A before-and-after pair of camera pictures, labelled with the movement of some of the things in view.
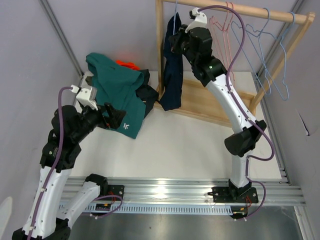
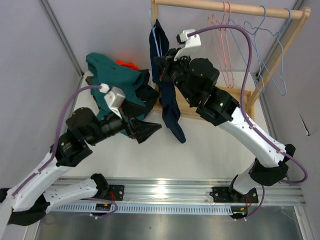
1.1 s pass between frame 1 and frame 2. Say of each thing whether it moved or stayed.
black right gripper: moved
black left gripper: moved
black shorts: stayed
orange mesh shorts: stayed
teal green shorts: stayed
